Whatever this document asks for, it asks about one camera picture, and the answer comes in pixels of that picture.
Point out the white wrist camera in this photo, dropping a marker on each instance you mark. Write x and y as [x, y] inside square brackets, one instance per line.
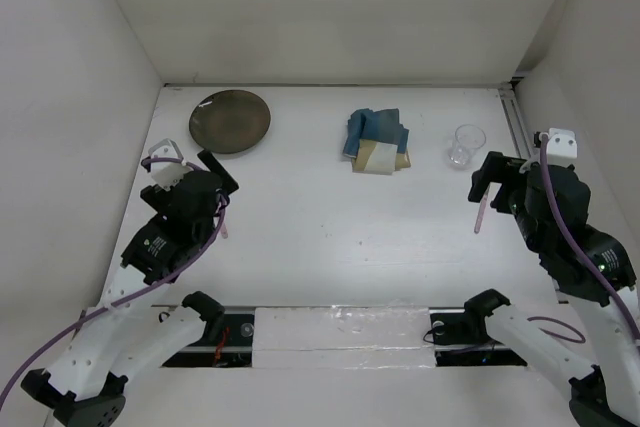
[560, 145]
[167, 166]

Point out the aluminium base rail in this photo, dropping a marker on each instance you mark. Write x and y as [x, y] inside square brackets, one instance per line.
[335, 338]

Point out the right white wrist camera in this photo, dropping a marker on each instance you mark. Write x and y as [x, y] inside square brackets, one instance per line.
[560, 145]

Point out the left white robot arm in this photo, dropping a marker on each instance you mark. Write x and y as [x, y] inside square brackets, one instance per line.
[82, 373]

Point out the clear drinking glass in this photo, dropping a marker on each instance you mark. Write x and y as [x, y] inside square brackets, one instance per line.
[467, 140]

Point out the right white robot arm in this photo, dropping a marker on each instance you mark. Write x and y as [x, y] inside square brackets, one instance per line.
[595, 368]

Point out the dark brown ceramic plate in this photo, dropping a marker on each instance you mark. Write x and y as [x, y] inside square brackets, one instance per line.
[229, 121]

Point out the aluminium side rail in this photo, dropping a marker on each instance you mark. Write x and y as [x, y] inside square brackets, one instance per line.
[515, 120]

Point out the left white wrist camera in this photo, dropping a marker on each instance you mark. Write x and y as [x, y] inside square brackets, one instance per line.
[167, 166]

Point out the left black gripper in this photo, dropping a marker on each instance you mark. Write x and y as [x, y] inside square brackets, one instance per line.
[160, 197]

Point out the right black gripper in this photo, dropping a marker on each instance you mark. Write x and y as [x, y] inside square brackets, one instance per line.
[496, 166]

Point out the blue and beige placemat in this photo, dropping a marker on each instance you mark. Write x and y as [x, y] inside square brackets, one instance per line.
[376, 142]

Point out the pink handled knife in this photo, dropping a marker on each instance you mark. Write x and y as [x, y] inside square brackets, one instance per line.
[481, 211]

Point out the pink handled fork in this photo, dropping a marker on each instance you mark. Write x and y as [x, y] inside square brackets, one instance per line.
[223, 232]

